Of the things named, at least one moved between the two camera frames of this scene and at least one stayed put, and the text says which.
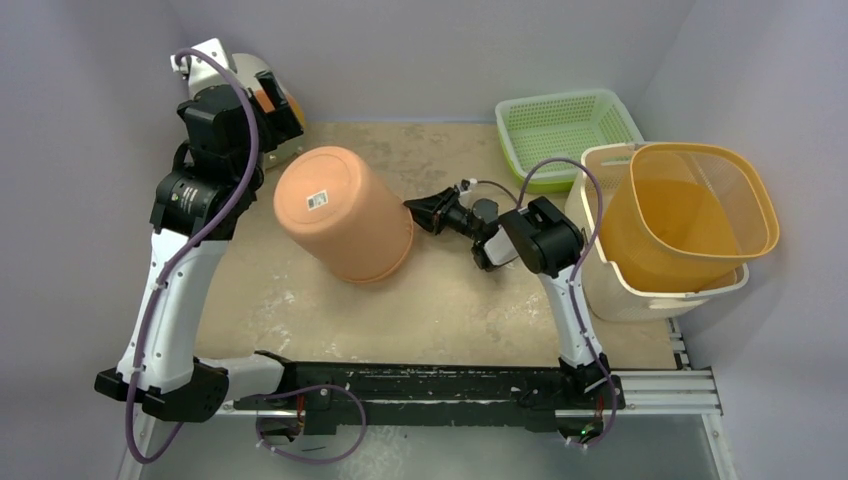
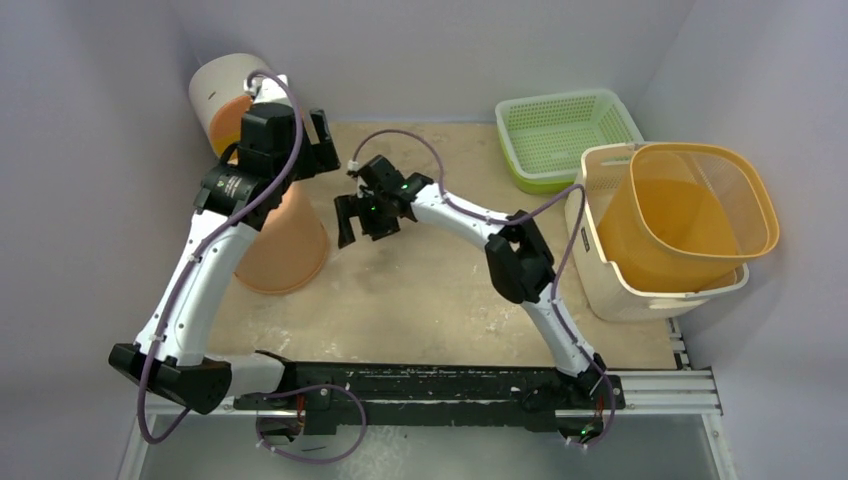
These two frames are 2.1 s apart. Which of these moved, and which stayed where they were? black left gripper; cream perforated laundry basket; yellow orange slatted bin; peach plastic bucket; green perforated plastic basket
Moved: black left gripper; peach plastic bucket
Stayed: green perforated plastic basket; cream perforated laundry basket; yellow orange slatted bin
